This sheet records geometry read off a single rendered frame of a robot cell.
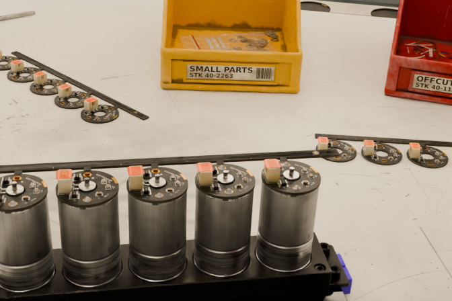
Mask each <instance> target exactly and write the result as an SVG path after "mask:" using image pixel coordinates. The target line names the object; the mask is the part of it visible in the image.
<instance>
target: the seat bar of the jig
mask: <svg viewBox="0 0 452 301"><path fill-rule="evenodd" d="M256 242H257V235H256V236H251V241H250V259H249V265H248V268H247V269H246V270H245V271H243V272H242V273H240V274H239V275H235V276H232V277H213V276H210V275H207V274H205V273H203V272H201V271H200V270H198V269H197V268H196V266H195V265H194V239H192V240H186V269H185V271H184V272H183V274H182V275H180V276H179V277H177V278H176V279H173V280H170V281H168V282H160V283H153V282H146V281H143V280H141V279H139V278H137V277H135V276H134V275H133V274H132V273H131V271H130V266H129V244H121V245H120V252H121V270H122V271H121V272H120V275H119V276H118V277H117V278H116V279H115V280H114V281H112V282H110V283H109V284H106V285H104V286H100V287H95V288H82V287H79V286H75V285H73V284H71V283H69V282H68V281H67V280H66V279H65V278H64V275H63V261H62V253H61V249H53V255H54V269H55V275H54V277H53V278H52V279H51V281H50V282H49V283H47V284H46V285H45V286H43V287H42V288H40V289H37V290H34V291H31V292H25V293H13V292H7V291H5V290H2V289H1V288H0V301H198V300H214V299H223V298H238V297H248V296H263V295H272V294H288V293H297V292H313V291H322V290H329V289H330V282H331V277H332V270H331V268H330V265H329V263H328V261H327V259H326V256H325V255H324V252H323V250H322V247H321V245H320V243H319V241H318V239H317V236H316V234H315V232H313V243H312V249H311V259H310V263H309V265H308V266H307V267H305V268H304V269H302V270H300V271H296V272H290V273H283V272H278V271H273V270H271V269H268V268H266V267H264V266H263V265H262V264H261V263H260V262H259V261H258V260H257V259H256Z"/></svg>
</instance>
